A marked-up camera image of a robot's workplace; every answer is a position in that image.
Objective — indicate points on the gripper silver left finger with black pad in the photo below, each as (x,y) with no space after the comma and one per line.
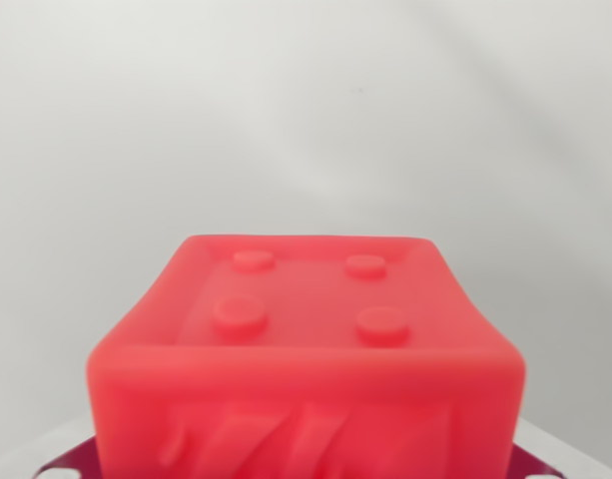
(73,456)

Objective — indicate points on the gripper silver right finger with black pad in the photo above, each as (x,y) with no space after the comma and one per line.
(540,461)

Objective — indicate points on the red embossed cube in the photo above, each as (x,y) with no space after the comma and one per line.
(305,359)

